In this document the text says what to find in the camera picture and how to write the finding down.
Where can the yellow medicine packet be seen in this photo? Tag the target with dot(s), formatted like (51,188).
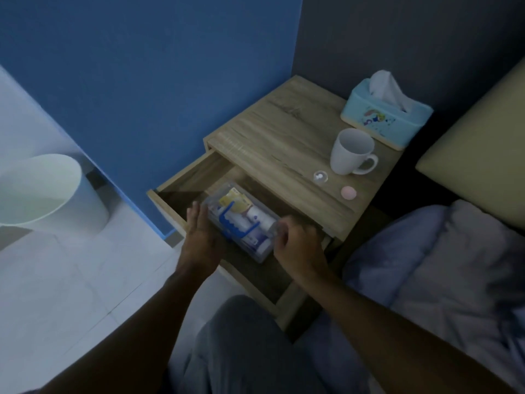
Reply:
(232,199)

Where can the white mug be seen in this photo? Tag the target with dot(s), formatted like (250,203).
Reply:
(350,153)

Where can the white and blue carton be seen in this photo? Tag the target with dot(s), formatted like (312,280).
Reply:
(255,243)

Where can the person's right hand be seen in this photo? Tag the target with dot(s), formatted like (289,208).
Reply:
(303,252)

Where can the beige padded headboard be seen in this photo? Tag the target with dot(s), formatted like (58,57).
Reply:
(480,159)

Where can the person's left hand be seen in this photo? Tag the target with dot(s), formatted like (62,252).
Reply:
(203,248)

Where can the person's right fingers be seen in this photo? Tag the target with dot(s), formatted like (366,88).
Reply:
(284,237)

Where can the person's grey trouser leg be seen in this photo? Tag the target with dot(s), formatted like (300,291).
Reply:
(246,348)

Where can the small pink round object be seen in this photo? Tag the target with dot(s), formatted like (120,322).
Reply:
(348,192)

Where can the light blue tissue box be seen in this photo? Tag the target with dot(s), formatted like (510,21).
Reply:
(383,118)

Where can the wooden nightstand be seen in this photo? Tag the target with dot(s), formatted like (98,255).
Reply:
(287,139)

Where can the light blue blanket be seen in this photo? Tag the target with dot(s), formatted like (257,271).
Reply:
(447,274)

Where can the person's left forearm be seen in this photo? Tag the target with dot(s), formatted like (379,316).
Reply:
(135,328)

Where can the white tissue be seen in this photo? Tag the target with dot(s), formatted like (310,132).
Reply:
(385,88)

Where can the white waste bin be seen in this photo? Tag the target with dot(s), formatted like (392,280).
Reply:
(45,192)

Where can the wooden nightstand drawer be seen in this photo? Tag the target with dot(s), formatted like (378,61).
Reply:
(189,176)

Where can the white tube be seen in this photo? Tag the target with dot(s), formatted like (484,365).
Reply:
(259,218)

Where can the person's right forearm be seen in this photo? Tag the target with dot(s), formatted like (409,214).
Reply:
(393,344)

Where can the person's left fingers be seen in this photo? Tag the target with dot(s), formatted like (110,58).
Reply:
(197,219)

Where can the small clear round container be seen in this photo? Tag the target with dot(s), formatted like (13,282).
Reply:
(320,177)

